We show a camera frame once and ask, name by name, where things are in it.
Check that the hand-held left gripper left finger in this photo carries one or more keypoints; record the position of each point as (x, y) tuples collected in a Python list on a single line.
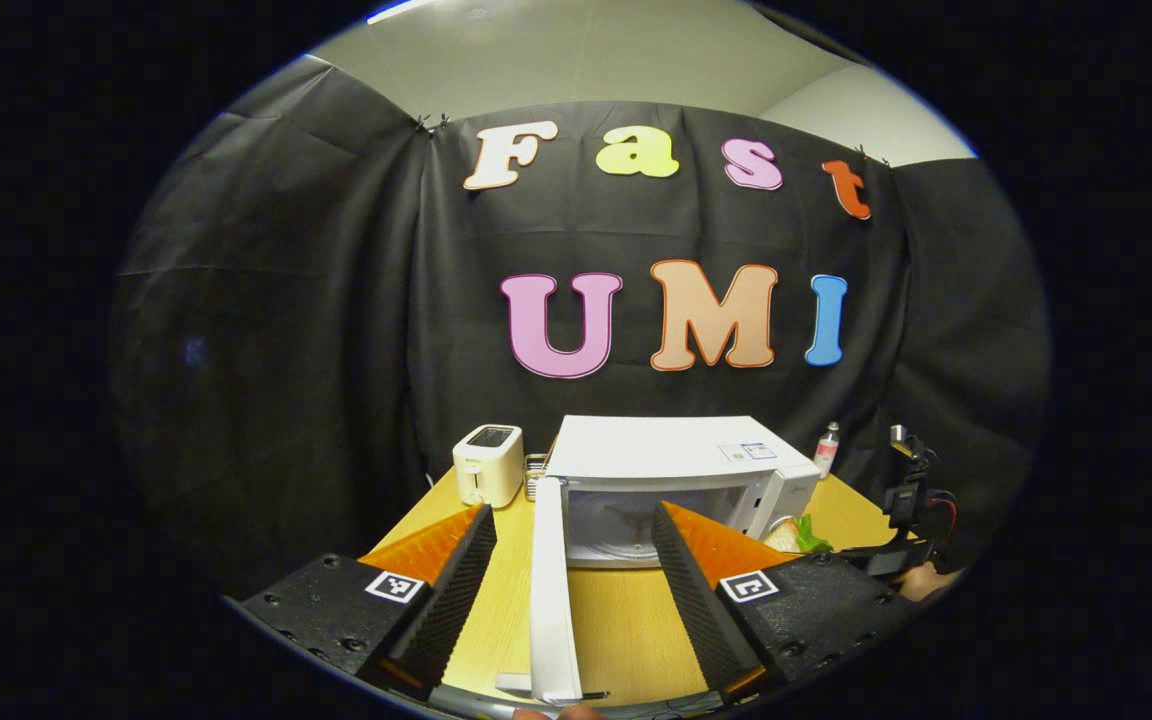
[(451, 590)]

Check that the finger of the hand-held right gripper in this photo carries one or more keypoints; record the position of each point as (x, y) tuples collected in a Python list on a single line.
[(876, 558)]

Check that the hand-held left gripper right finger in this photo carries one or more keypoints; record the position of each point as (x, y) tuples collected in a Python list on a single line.
[(701, 600)]

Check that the sandwich with green lettuce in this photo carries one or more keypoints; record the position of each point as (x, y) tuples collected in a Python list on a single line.
[(808, 535)]

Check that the white microwave oven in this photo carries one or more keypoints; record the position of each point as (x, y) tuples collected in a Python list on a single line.
[(656, 445)]

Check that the small bottle with pink label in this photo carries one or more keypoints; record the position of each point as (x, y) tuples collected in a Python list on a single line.
[(827, 450)]

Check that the white toaster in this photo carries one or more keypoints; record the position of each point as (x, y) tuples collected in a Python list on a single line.
[(488, 465)]

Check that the black backdrop cloth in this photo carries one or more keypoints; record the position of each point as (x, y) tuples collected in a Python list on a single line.
[(286, 300)]

